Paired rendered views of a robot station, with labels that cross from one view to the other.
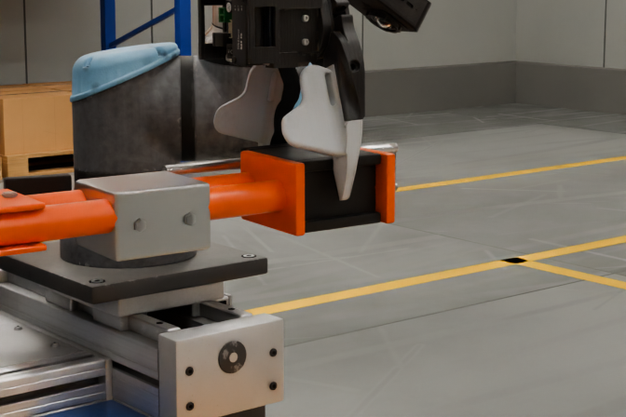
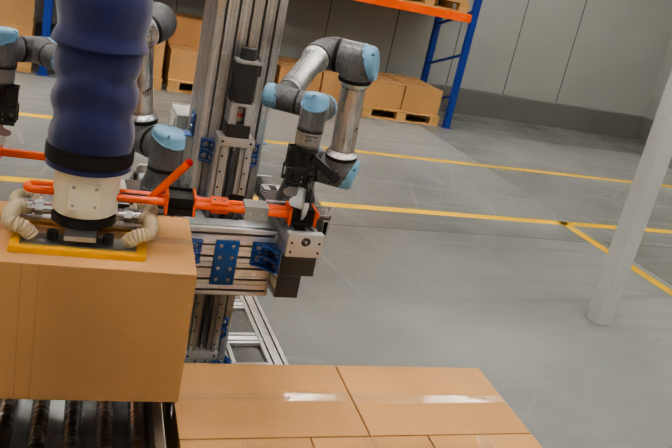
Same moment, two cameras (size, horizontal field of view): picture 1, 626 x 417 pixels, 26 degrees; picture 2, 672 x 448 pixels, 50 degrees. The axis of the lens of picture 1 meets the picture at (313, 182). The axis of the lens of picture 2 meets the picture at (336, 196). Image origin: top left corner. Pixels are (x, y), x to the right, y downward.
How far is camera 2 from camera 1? 1.27 m
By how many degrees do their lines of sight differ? 18
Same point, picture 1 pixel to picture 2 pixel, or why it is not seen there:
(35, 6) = (399, 36)
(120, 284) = not seen: hidden behind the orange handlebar
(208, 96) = not seen: hidden behind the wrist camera
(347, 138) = (303, 206)
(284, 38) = (295, 180)
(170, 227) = (257, 216)
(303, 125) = (294, 201)
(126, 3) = (443, 43)
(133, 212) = (249, 211)
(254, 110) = (293, 191)
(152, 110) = not seen: hidden behind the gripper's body
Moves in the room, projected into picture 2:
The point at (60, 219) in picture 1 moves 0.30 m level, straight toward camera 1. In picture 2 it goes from (232, 208) to (196, 245)
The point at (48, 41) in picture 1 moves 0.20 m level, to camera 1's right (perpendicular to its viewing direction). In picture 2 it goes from (401, 54) to (413, 57)
